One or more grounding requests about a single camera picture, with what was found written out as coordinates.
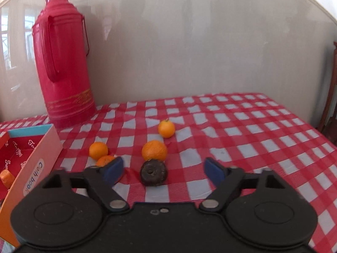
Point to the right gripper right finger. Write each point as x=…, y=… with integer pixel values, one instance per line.
x=227, y=181

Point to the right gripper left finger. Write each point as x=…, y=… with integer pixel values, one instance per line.
x=101, y=181

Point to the large orange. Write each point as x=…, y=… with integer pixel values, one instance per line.
x=104, y=160

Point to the small orange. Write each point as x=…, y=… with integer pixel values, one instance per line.
x=97, y=150
x=166, y=129

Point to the dark fruit back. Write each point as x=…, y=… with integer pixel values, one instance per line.
x=153, y=173

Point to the orange with stem front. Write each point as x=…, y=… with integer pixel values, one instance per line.
x=7, y=178

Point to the red checkered tablecloth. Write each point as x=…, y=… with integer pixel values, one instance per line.
x=247, y=130

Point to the colourful cardboard box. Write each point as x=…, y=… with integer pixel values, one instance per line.
x=29, y=153

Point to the carved wooden side stand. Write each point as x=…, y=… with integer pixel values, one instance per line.
x=330, y=93

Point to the red thermos flask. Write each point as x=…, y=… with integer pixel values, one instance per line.
x=60, y=48

